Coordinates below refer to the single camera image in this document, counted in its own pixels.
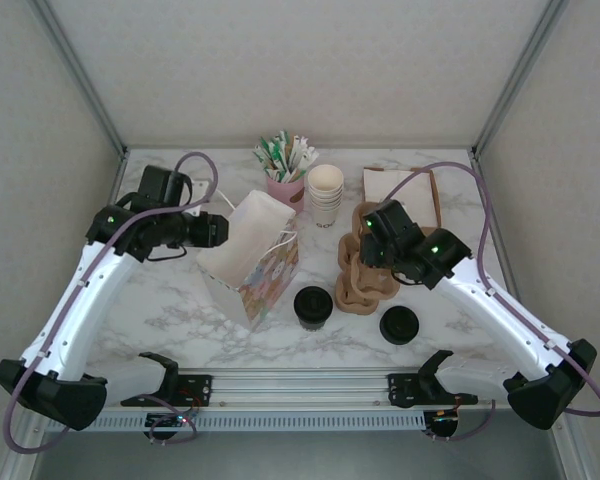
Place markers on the printed paper gift bag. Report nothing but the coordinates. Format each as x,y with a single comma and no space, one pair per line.
265,285

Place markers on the black plastic cup lid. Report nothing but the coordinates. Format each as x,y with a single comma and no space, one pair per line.
312,302
400,325

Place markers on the pink paper cup holder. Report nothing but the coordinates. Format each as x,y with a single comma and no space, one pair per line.
285,195

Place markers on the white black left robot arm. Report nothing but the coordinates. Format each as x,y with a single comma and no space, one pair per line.
90,300

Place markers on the brown cardboard napkin tray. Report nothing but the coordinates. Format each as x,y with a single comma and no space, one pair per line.
434,200

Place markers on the green white sugar stick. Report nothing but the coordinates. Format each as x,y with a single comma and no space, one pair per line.
281,145
262,155

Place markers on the brown sugar stick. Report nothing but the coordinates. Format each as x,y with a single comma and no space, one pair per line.
295,150

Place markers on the small electronics board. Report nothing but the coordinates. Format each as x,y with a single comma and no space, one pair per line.
167,420
445,417

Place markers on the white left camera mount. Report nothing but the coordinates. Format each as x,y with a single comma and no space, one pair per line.
200,187

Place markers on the aluminium table edge rail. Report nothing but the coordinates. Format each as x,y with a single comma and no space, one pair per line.
120,172
508,270

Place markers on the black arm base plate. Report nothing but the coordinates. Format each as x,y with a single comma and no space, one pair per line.
402,390
200,385

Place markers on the aluminium mounting rail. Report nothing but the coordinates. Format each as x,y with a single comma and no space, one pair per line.
300,387

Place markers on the aluminium frame post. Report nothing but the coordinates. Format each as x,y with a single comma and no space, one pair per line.
520,75
80,80

